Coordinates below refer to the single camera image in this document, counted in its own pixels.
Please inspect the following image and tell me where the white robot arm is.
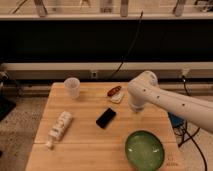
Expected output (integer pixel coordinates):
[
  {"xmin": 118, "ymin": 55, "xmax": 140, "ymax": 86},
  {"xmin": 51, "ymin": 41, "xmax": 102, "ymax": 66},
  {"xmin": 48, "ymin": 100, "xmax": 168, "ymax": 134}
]
[{"xmin": 127, "ymin": 71, "xmax": 213, "ymax": 134}]

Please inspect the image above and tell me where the black smartphone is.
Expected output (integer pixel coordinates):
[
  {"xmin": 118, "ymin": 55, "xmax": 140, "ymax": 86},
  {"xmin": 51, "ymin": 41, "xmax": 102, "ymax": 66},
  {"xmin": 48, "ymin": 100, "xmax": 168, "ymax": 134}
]
[{"xmin": 96, "ymin": 108, "xmax": 116, "ymax": 129}]

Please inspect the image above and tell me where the clear plastic cup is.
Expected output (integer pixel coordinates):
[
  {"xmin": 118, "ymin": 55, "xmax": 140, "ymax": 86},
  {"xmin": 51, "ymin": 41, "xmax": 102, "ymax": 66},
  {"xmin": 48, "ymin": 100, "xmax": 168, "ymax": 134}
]
[{"xmin": 64, "ymin": 77, "xmax": 80, "ymax": 99}]

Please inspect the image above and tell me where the white plastic bottle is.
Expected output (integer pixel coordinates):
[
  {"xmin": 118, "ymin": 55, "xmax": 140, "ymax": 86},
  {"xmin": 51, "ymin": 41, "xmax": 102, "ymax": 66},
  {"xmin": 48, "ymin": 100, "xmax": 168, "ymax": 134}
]
[{"xmin": 45, "ymin": 111, "xmax": 72, "ymax": 149}]

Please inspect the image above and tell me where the green plate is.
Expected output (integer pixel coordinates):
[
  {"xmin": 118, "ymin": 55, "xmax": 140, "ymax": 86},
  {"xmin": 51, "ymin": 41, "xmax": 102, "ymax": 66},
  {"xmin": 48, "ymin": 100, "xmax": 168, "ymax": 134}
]
[{"xmin": 125, "ymin": 130, "xmax": 165, "ymax": 171}]

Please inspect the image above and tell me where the blue connector box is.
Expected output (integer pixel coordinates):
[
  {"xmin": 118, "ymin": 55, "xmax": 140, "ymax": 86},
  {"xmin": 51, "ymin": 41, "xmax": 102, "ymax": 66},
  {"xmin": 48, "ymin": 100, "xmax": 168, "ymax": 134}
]
[{"xmin": 168, "ymin": 113, "xmax": 184, "ymax": 128}]

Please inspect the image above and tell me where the wall power outlet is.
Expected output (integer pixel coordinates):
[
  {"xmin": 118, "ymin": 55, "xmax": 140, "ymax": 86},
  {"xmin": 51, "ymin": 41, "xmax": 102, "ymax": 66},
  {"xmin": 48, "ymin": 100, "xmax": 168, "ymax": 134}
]
[{"xmin": 91, "ymin": 70, "xmax": 98, "ymax": 79}]

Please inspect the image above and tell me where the black hanging cable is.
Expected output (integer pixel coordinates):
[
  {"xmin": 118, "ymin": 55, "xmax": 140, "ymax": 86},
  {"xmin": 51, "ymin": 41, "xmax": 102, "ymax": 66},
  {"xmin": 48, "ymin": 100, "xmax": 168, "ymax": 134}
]
[{"xmin": 107, "ymin": 9, "xmax": 145, "ymax": 80}]

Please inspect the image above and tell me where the black floor cable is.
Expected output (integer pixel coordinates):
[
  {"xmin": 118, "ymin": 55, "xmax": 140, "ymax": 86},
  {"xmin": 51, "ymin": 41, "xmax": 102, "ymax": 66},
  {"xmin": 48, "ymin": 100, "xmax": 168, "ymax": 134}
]
[{"xmin": 174, "ymin": 121, "xmax": 209, "ymax": 171}]

